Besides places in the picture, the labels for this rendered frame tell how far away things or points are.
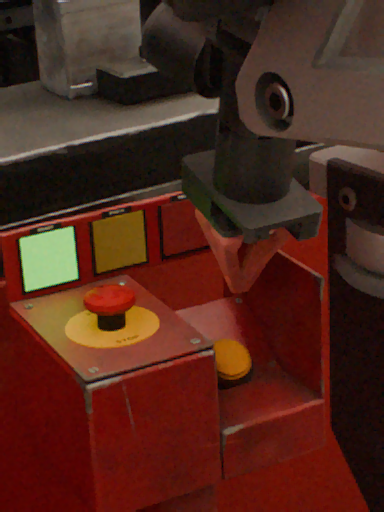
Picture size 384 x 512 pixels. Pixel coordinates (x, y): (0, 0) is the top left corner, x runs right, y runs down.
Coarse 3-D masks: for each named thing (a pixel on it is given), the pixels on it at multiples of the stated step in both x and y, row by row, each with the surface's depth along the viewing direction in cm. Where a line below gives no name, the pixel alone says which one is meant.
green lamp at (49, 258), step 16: (32, 240) 103; (48, 240) 103; (64, 240) 104; (32, 256) 103; (48, 256) 104; (64, 256) 105; (32, 272) 104; (48, 272) 104; (64, 272) 105; (32, 288) 104
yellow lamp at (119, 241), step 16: (96, 224) 105; (112, 224) 106; (128, 224) 106; (96, 240) 105; (112, 240) 106; (128, 240) 107; (144, 240) 108; (96, 256) 106; (112, 256) 107; (128, 256) 107; (144, 256) 108
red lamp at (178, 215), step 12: (168, 204) 108; (180, 204) 108; (192, 204) 109; (168, 216) 108; (180, 216) 108; (192, 216) 109; (168, 228) 108; (180, 228) 109; (192, 228) 109; (168, 240) 109; (180, 240) 109; (192, 240) 110; (204, 240) 110; (168, 252) 109; (180, 252) 110
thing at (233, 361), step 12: (216, 348) 105; (228, 348) 105; (240, 348) 106; (216, 360) 104; (228, 360) 105; (240, 360) 105; (216, 372) 104; (228, 372) 104; (240, 372) 104; (228, 384) 105
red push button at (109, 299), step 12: (96, 288) 99; (108, 288) 98; (120, 288) 98; (84, 300) 98; (96, 300) 97; (108, 300) 96; (120, 300) 97; (132, 300) 97; (96, 312) 97; (108, 312) 96; (120, 312) 97; (108, 324) 98; (120, 324) 98
